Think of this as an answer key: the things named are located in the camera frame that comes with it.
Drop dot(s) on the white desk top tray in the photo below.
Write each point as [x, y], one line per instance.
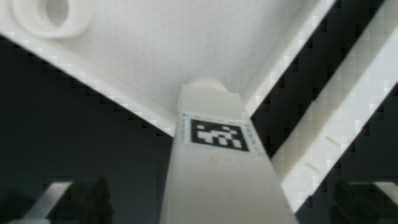
[160, 41]

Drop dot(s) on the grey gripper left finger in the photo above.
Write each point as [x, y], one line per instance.
[73, 203]

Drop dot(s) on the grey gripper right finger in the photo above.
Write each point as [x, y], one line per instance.
[365, 203]

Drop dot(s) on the white front barrier rail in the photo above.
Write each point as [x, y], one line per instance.
[342, 108]

